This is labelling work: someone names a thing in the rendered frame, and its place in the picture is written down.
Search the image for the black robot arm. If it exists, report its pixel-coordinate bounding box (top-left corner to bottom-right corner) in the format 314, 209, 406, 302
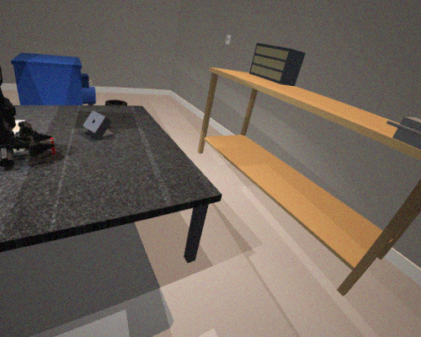
0, 89, 32, 167

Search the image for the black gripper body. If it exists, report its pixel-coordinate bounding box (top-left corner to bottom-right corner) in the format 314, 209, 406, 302
13, 128, 38, 157

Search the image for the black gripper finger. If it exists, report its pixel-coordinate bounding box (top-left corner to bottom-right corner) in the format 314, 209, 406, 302
34, 129, 52, 142
37, 141, 55, 155

